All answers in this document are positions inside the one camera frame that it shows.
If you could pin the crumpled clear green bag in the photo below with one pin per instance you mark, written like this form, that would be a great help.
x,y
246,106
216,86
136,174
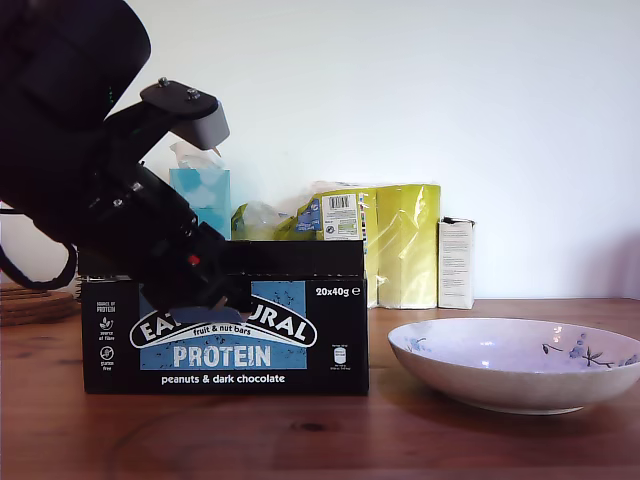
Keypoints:
x,y
255,225

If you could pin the small white carton box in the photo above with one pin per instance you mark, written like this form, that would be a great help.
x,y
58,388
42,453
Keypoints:
x,y
456,260

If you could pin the black blue snackbar carton box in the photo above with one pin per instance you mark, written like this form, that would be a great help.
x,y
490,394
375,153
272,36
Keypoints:
x,y
225,360

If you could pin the white tissue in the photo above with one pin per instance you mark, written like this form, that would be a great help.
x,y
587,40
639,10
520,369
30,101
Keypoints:
x,y
192,157

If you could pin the yellow plastic wrapped pack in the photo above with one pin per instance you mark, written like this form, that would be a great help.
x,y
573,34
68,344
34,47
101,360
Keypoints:
x,y
410,240

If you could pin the white floral ceramic plate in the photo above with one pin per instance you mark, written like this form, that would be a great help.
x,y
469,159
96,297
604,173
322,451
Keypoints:
x,y
500,375

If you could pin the yellow green labelled package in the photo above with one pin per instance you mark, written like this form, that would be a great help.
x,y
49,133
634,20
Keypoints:
x,y
340,220

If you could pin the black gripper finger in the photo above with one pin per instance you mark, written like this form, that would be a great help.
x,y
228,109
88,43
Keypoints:
x,y
190,280

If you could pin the blue cloud print tissue box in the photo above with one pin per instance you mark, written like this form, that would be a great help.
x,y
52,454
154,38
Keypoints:
x,y
205,200

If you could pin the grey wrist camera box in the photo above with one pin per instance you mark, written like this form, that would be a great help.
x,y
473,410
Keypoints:
x,y
205,125

